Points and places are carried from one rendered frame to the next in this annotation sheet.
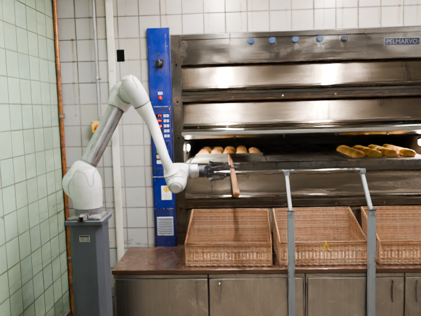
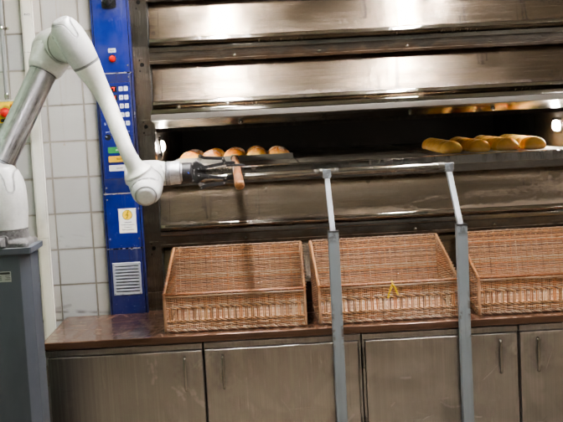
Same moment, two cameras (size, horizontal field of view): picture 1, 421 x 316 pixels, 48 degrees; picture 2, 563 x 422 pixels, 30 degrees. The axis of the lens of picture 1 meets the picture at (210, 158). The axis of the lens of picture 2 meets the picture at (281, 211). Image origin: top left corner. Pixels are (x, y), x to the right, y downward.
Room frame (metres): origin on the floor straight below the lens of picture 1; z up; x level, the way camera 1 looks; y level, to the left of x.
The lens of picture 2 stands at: (-1.05, -0.01, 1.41)
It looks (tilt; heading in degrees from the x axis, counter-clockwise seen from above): 6 degrees down; 356
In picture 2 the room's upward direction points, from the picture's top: 3 degrees counter-clockwise
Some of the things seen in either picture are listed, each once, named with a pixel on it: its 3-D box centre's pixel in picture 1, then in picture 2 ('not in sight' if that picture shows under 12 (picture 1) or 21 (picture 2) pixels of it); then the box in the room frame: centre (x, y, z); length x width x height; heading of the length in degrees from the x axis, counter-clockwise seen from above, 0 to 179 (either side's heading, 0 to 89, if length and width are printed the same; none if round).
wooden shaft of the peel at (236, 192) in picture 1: (232, 169); (236, 169); (2.94, -0.13, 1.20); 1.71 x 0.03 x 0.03; 179
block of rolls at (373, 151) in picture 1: (373, 150); (480, 142); (3.80, -1.31, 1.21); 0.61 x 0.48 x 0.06; 177
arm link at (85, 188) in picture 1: (86, 187); (2, 196); (2.58, 0.68, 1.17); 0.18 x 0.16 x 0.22; 30
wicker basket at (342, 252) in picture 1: (316, 234); (381, 276); (3.12, -0.70, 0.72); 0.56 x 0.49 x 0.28; 88
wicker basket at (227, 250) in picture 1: (228, 235); (236, 284); (3.15, -0.11, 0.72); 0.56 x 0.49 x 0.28; 86
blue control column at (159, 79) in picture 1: (178, 163); (146, 182); (4.38, 0.29, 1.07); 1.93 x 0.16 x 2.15; 177
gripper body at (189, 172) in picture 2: (206, 170); (193, 172); (2.89, 0.03, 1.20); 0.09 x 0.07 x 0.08; 88
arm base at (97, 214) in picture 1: (87, 212); (4, 238); (2.55, 0.68, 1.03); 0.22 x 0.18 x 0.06; 177
